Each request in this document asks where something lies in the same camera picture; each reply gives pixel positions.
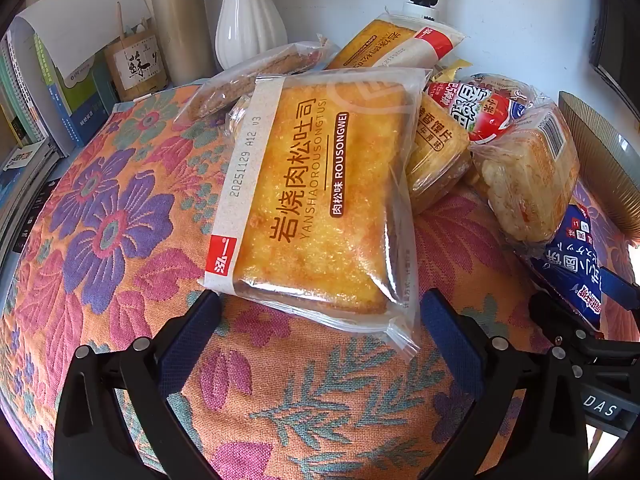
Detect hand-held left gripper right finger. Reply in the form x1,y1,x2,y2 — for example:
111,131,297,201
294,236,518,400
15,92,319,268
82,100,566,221
421,289,591,480

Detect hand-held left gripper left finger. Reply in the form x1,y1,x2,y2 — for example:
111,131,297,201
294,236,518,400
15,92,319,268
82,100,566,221
52,287,223,480

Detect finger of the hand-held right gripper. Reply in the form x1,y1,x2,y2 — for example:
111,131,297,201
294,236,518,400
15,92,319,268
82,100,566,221
528,291,608,361
599,267,640,309

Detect blue snack packet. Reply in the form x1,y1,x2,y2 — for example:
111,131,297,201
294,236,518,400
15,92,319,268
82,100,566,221
520,204,608,333

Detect brown ribbed bowl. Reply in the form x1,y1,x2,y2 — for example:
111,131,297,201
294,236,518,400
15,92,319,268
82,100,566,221
557,91,640,248

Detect clear rice cracker packet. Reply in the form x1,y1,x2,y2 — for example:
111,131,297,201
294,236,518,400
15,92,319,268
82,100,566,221
470,110,581,245

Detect orange toasted slice packet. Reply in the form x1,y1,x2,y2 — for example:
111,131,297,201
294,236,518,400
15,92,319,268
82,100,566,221
406,95,472,213

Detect yellow toast packet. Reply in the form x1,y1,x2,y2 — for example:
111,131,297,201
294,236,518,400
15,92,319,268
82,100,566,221
202,66,432,367
324,12,467,72

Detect red label snack packet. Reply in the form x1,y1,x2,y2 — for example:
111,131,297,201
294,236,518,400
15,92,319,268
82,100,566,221
424,74,538,145

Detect brown cake slice packet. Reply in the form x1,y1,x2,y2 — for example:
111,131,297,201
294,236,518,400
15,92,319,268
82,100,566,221
175,40,341,122

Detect floral woven tablecloth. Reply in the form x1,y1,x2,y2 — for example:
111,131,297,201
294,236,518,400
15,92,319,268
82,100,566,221
0,82,636,480

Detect black monitor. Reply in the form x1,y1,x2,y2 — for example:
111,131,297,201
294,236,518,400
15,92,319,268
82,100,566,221
589,5,640,86

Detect brown bamboo pen holder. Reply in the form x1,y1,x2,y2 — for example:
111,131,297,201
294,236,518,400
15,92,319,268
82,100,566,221
105,2,168,102

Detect pile of books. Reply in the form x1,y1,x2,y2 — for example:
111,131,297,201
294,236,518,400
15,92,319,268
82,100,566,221
0,30,121,261

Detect beige tumbler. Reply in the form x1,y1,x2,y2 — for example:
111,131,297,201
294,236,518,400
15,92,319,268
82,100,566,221
150,0,217,88

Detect white ribbed vase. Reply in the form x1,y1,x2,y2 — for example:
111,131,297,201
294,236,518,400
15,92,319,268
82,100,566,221
206,0,289,72

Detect white curved paper sheet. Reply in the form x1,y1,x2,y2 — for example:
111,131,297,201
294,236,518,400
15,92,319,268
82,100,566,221
10,0,153,76

